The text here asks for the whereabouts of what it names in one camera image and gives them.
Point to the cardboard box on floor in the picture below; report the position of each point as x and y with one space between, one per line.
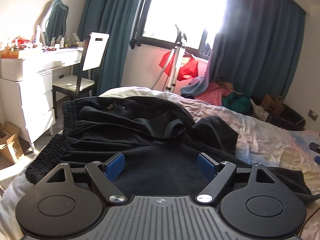
10 145

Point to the white-backed dark chair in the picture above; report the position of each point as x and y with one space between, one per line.
76 85

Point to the pile of coloured clothes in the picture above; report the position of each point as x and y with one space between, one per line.
222 93

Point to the black jacket with ribbed hem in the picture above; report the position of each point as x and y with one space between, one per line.
158 138

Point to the white dressing table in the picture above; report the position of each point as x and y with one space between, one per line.
26 90

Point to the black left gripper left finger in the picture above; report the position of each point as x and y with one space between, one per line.
92 184

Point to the teal left curtain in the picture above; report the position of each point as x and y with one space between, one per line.
116 18

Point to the vanity mirror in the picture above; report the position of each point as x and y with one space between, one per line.
53 24

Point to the teal right curtain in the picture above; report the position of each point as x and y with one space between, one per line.
258 47

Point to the red garment on hanger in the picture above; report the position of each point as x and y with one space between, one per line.
188 68

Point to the dark window frame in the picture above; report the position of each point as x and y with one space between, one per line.
160 21

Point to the teal curtain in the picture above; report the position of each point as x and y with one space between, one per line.
116 18
258 47

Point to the pastel tie-dye bed cover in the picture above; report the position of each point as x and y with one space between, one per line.
258 141

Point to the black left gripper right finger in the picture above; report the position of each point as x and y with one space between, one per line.
222 176

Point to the silver tripod stand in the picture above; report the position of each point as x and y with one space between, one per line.
176 55

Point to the brown paper bag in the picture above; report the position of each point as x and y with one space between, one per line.
273 106

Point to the wall power socket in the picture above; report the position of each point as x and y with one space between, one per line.
312 115

